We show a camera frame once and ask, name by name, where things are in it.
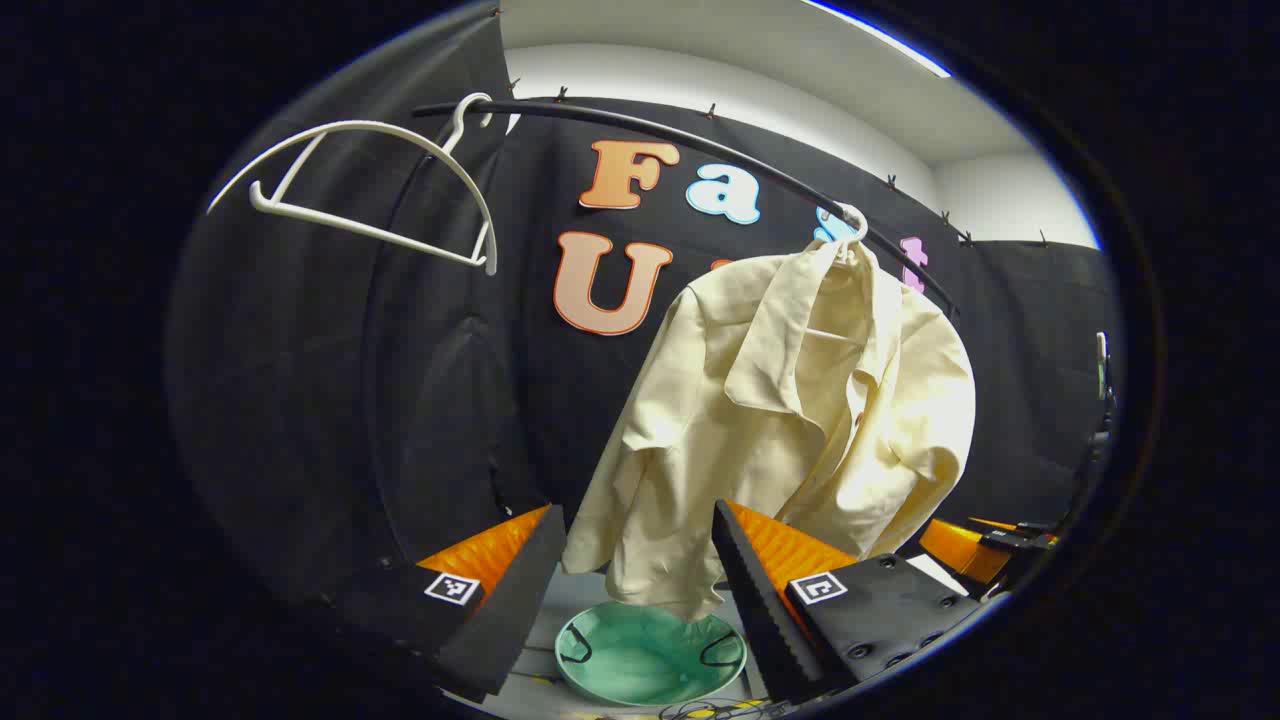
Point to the black clothes rack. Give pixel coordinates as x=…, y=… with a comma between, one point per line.
x=650, y=128

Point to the black equipment stand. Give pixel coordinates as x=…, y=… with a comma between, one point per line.
x=1102, y=400

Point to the cream button shirt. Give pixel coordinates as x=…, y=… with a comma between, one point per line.
x=760, y=450

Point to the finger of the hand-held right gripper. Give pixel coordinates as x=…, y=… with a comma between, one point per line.
x=960, y=550

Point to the black backdrop cloth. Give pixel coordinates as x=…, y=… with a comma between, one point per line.
x=400, y=350

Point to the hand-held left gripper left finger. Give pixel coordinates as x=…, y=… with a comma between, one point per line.
x=520, y=590

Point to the white plastic shirt hanger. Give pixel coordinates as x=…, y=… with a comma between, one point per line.
x=858, y=225

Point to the green laundry hamper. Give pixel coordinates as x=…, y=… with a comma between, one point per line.
x=640, y=660

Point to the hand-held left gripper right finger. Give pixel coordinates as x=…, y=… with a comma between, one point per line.
x=750, y=600

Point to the empty white plastic hanger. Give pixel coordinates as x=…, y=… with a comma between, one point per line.
x=360, y=124

